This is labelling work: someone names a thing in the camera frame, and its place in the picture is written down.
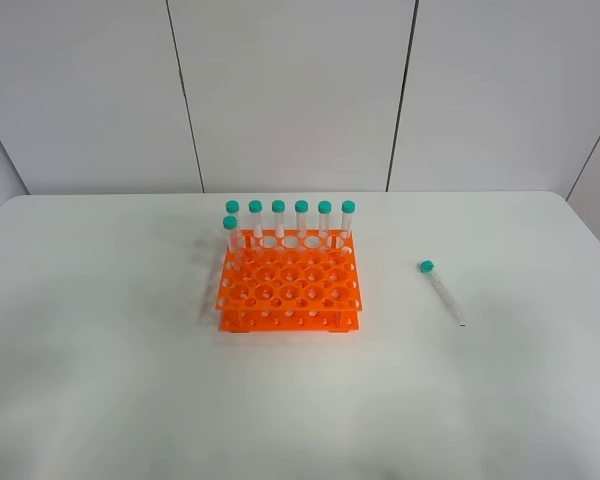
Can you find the front-left racked test tube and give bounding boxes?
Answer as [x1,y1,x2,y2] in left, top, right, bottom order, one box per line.
[223,214,243,263]

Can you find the row tube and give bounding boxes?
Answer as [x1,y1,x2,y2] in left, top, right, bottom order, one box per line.
[272,200,286,239]
[318,200,332,239]
[340,200,356,239]
[294,200,309,238]
[248,200,263,239]
[225,200,242,236]

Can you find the test tube teal cap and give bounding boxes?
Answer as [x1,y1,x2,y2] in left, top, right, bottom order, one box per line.
[418,260,466,326]

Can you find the orange test tube rack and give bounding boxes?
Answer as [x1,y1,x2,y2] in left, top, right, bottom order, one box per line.
[215,229,363,333]

